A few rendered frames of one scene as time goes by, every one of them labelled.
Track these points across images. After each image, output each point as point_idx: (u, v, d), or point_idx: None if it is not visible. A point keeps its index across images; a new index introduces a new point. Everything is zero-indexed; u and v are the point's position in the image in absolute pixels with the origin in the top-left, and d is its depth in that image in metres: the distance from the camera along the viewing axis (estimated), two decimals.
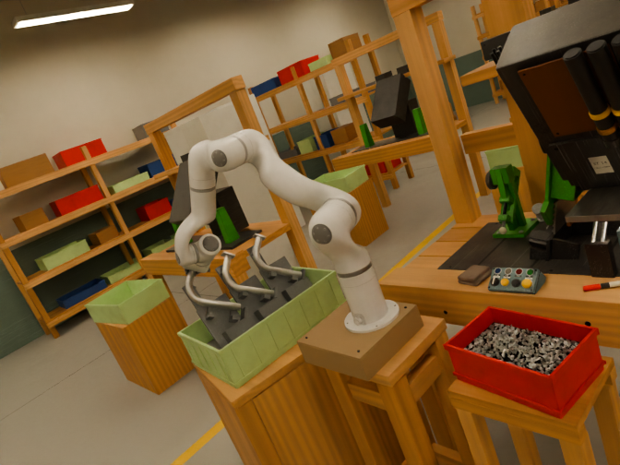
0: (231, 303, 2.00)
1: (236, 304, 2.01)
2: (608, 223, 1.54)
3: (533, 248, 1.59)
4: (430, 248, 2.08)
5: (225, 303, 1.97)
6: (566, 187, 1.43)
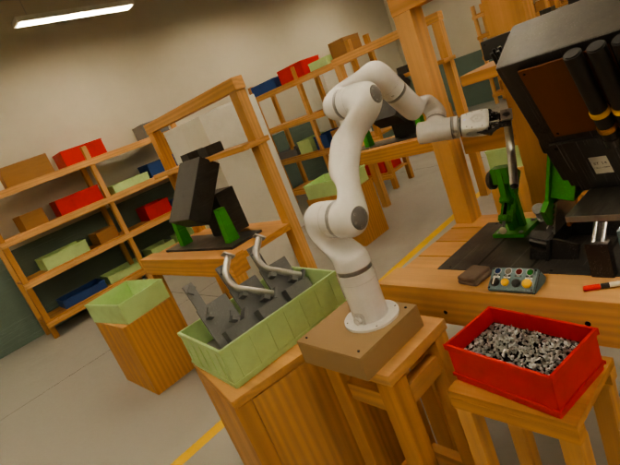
0: (514, 175, 1.66)
1: (515, 180, 1.64)
2: (608, 223, 1.54)
3: (533, 248, 1.59)
4: (430, 248, 2.08)
5: (508, 172, 1.69)
6: (566, 187, 1.43)
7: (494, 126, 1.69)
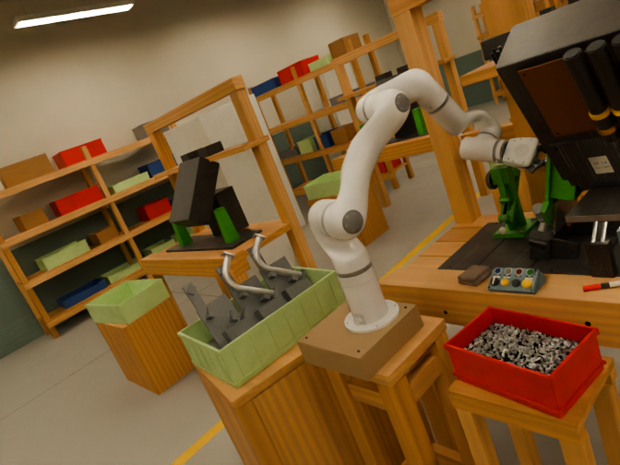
0: None
1: (543, 227, 1.58)
2: (608, 223, 1.54)
3: (533, 248, 1.59)
4: (430, 248, 2.08)
5: None
6: (566, 187, 1.43)
7: (538, 165, 1.55)
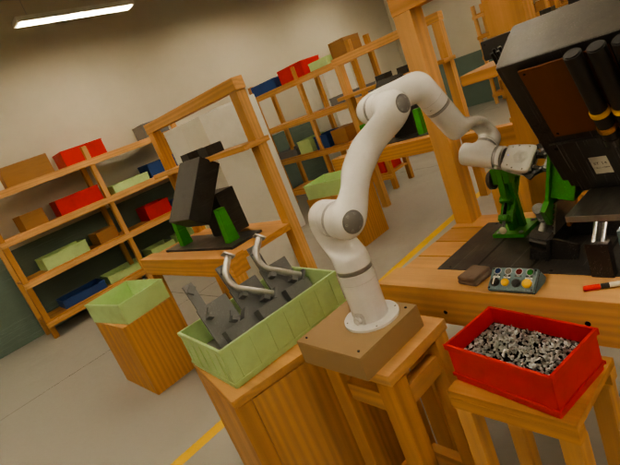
0: (543, 227, 1.58)
1: None
2: (608, 223, 1.54)
3: (533, 248, 1.59)
4: (430, 248, 2.08)
5: None
6: (566, 187, 1.43)
7: (536, 172, 1.55)
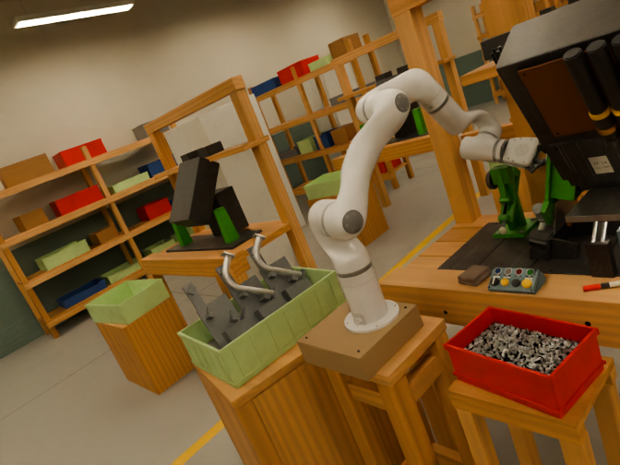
0: None
1: (543, 227, 1.58)
2: (608, 223, 1.54)
3: (533, 248, 1.59)
4: (430, 248, 2.08)
5: None
6: (566, 187, 1.43)
7: (538, 165, 1.55)
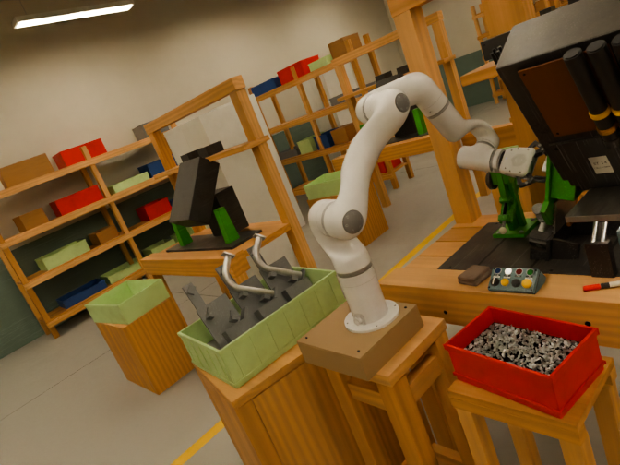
0: (542, 231, 1.58)
1: None
2: (608, 223, 1.54)
3: (533, 248, 1.59)
4: (430, 248, 2.08)
5: (540, 223, 1.60)
6: (566, 187, 1.43)
7: (529, 182, 1.55)
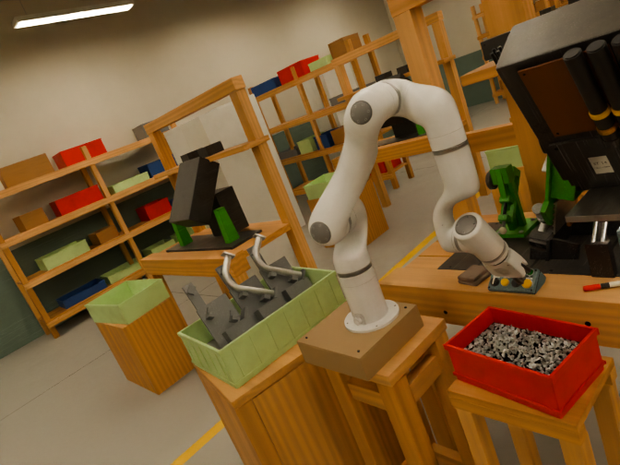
0: (542, 231, 1.58)
1: None
2: (608, 223, 1.54)
3: (533, 248, 1.59)
4: (430, 248, 2.08)
5: (540, 223, 1.60)
6: (566, 187, 1.43)
7: None
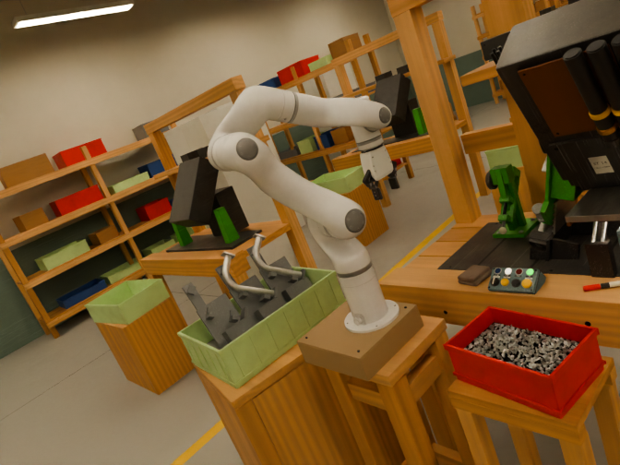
0: (542, 231, 1.58)
1: None
2: (608, 223, 1.54)
3: (533, 248, 1.59)
4: (430, 248, 2.08)
5: (540, 223, 1.60)
6: (566, 187, 1.43)
7: None
